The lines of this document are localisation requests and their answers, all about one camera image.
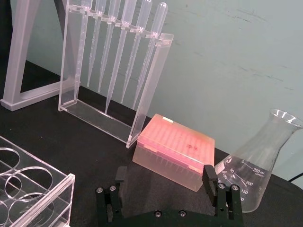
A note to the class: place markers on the pink pipette tip box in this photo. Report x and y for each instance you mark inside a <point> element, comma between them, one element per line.
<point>175,146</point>

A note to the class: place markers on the clear plastic transfer pipette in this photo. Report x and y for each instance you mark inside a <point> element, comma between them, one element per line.
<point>94,42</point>
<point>82,35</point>
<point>120,52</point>
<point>159,19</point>
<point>107,47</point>
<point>133,56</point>

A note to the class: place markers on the clear acrylic rack round holes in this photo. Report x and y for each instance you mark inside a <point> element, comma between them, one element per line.
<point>28,189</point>

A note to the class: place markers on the clear glass conical flask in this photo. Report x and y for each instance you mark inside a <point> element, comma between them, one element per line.
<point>260,151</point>

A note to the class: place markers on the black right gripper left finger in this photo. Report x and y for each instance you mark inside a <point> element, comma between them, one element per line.
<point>107,201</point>

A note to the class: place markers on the black table cloth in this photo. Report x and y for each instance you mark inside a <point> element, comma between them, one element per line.
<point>82,142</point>

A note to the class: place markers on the clear acrylic pipette rack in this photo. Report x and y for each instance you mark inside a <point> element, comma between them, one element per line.
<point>144,99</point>

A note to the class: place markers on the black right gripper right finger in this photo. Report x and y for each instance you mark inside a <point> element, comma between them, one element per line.
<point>230,203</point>

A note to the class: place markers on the white plastic frame stand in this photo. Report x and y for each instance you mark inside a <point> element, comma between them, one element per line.
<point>17,59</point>

